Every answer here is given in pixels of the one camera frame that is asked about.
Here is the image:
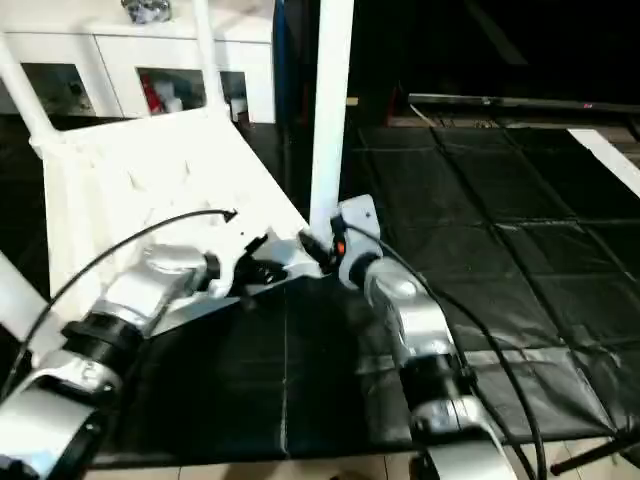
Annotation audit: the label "white plastic table top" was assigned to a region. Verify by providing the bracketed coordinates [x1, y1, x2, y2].
[0, 105, 336, 341]

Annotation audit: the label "black work mat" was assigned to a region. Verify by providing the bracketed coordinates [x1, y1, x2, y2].
[0, 105, 640, 466]

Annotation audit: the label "small red bottle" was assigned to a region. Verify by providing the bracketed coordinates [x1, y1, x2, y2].
[146, 76, 168, 114]

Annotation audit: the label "long black bar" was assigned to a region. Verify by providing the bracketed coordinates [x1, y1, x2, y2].
[408, 92, 640, 116]

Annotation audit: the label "large black cabinet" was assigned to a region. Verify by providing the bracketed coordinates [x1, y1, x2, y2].
[275, 0, 640, 116]

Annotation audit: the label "small dark figurines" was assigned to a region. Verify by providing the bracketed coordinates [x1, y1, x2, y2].
[45, 82, 89, 109]

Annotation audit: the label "white glass-door cabinet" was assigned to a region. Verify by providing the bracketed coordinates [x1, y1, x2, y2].
[0, 0, 279, 123]

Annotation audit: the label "white board strip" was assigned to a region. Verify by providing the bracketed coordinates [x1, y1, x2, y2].
[566, 128, 640, 201]

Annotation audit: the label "small grey metal object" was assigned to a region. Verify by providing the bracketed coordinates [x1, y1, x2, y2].
[124, 0, 173, 23]

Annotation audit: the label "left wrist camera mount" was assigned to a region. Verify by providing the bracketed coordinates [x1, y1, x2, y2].
[205, 215, 271, 296]

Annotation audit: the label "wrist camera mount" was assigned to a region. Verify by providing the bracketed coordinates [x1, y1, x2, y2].
[205, 215, 271, 296]
[332, 196, 383, 289]

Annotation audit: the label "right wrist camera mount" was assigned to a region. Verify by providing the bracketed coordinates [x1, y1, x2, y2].
[332, 196, 383, 289]

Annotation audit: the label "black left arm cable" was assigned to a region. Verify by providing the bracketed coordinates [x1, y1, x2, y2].
[0, 209, 239, 401]

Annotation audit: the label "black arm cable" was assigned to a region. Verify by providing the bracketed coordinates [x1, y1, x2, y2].
[340, 225, 546, 480]
[0, 209, 239, 401]

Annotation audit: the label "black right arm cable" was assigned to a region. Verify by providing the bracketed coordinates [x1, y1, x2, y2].
[340, 225, 546, 480]

